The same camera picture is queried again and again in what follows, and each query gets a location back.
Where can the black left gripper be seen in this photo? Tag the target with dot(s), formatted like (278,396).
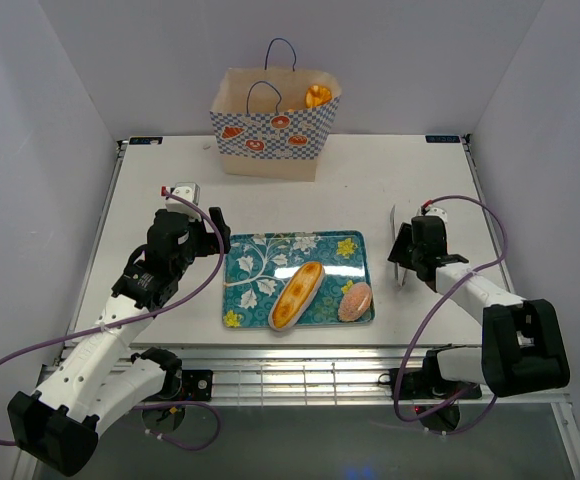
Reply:
(207,247)

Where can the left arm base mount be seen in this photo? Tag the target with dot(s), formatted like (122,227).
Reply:
(196,385)

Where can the metal tongs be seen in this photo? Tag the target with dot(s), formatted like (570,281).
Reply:
(397,217)

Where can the checkered paper bag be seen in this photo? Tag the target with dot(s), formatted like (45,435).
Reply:
(261,125)

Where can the flat baguette bread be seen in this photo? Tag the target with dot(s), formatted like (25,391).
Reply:
(296,296)

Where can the pink sugared bun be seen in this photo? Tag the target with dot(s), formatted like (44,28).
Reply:
(355,302)

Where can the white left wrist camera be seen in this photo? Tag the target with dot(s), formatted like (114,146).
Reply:
(179,197)

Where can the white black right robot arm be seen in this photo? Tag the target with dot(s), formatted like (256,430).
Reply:
(521,349)

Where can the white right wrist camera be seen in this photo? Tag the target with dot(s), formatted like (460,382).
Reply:
(430,209)

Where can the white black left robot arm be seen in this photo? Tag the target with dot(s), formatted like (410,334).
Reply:
(61,421)

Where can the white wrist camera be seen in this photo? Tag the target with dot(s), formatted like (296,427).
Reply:
(430,209)
(179,197)

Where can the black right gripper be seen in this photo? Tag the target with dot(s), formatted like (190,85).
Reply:
(398,253)

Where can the teal floral tray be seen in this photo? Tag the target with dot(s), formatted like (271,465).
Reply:
(259,265)

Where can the aluminium frame rail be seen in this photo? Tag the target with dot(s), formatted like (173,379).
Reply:
(266,377)

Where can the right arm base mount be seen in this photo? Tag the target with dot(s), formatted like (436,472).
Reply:
(415,385)

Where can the twisted bread stick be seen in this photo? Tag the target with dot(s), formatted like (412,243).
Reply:
(317,95)

